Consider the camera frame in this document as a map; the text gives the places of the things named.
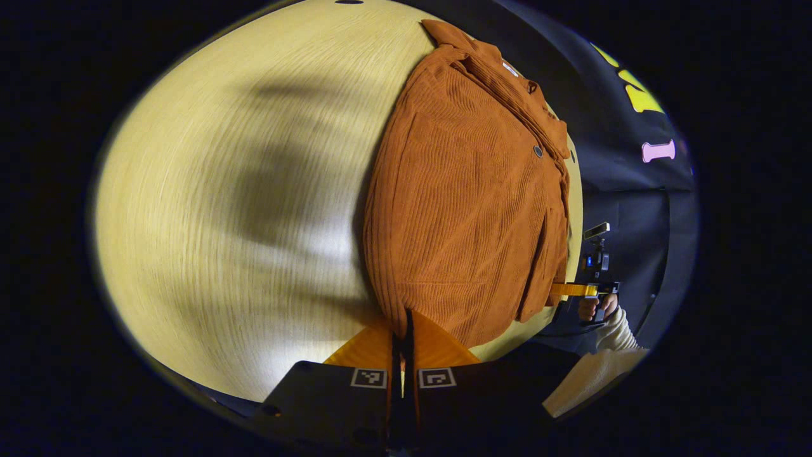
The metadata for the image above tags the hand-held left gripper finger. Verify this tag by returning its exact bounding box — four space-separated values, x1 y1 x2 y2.
405 309 562 454
256 319 407 454

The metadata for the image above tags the orange corduroy shirt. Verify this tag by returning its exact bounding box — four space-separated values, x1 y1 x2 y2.
362 19 572 351

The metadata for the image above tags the black backdrop cloth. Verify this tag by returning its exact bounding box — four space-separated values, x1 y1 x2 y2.
406 0 698 356

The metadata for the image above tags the person's cream sweater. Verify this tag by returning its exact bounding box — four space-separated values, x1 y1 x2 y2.
542 348 652 420

